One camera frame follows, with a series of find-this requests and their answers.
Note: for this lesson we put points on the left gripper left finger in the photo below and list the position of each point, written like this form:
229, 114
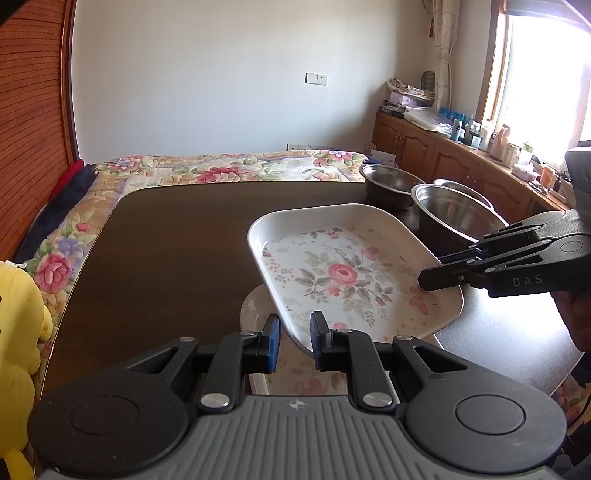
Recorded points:
226, 365

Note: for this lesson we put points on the yellow plush toy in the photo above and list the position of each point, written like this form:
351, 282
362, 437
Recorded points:
25, 322

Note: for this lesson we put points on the person right hand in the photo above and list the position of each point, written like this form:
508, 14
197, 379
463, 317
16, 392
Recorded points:
575, 310

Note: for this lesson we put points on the large steel bowl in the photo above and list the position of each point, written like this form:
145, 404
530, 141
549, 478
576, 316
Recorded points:
451, 221

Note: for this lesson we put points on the shallow steel bowl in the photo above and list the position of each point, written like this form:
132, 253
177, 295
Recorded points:
465, 190

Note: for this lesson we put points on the wooden window cabinet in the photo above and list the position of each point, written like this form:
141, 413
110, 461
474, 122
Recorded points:
430, 156

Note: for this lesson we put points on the pink bottle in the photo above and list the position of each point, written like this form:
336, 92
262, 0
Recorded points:
499, 143

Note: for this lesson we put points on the floral bed quilt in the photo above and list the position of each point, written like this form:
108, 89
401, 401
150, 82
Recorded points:
57, 263

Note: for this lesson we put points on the wooden louvered wardrobe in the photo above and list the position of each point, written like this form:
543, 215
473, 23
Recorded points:
38, 138

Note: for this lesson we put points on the red and navy folded clothes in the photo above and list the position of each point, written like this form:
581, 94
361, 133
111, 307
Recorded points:
70, 189

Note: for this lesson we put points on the deep steel bowl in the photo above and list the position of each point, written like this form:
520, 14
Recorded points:
388, 186

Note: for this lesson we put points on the white wall switch plate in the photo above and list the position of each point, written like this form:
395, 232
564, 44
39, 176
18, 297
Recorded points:
316, 79

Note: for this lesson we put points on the patterned beige curtain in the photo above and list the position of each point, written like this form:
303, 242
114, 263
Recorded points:
446, 22

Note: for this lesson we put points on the floral white square plate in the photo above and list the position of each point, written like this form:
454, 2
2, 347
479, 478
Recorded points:
295, 371
355, 263

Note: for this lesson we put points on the white paper bag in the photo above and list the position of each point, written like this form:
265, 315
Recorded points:
384, 158

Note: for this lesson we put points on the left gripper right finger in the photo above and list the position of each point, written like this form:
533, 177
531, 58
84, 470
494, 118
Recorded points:
364, 362

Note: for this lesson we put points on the stack of fabrics and boxes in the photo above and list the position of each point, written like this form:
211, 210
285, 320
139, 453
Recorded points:
407, 96

